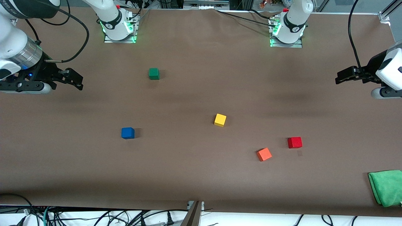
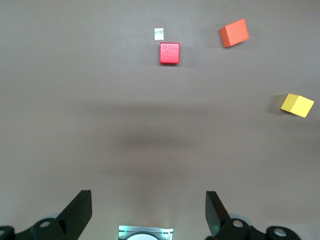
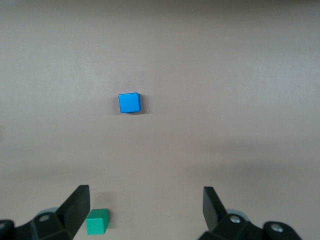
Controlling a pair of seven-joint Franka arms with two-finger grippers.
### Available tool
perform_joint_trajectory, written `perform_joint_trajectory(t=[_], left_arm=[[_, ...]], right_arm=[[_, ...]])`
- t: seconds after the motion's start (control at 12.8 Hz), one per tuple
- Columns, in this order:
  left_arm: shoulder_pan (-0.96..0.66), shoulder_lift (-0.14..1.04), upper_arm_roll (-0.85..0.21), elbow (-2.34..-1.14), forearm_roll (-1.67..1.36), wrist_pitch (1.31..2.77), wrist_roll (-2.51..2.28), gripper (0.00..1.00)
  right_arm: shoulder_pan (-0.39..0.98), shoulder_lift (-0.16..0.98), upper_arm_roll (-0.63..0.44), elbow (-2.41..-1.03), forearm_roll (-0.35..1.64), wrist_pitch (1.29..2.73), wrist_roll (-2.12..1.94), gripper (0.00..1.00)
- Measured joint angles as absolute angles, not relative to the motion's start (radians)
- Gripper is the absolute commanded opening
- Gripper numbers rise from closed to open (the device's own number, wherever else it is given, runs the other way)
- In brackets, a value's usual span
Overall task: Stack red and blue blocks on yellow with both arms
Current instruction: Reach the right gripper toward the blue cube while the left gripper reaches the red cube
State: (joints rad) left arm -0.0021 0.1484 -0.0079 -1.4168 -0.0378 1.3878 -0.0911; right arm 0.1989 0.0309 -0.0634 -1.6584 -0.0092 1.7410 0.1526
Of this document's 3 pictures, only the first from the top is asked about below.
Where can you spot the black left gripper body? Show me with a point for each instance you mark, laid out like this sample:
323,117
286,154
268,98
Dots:
369,71

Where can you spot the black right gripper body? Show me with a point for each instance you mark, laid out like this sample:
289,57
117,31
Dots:
43,72

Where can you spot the blue wooden cube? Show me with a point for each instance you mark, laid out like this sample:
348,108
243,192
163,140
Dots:
127,133

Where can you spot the red wooden cube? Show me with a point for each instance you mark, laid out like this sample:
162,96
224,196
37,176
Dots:
295,142

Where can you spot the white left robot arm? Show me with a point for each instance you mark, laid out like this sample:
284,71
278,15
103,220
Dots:
293,25

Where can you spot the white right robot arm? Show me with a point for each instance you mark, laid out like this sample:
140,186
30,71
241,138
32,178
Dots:
14,42

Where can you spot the green wooden cube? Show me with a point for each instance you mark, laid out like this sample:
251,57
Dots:
154,73

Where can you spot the orange wooden cube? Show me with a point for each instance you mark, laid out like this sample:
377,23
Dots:
264,154

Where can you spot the green microfibre cloth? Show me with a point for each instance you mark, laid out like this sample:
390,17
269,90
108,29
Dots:
387,187

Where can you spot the yellow wooden cube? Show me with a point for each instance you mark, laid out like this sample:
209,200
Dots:
220,120

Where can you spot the paper table cover sheet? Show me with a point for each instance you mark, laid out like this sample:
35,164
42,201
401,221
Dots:
201,169

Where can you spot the aluminium profile bar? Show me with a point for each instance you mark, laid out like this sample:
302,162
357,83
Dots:
193,215

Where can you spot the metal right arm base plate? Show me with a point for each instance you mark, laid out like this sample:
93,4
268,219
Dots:
108,39

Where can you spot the aluminium frame corner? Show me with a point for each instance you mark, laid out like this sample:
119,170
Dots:
389,12

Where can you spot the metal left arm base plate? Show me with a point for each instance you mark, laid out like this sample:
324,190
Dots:
284,45

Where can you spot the silver rail with sockets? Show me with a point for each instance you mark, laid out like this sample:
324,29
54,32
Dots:
205,3

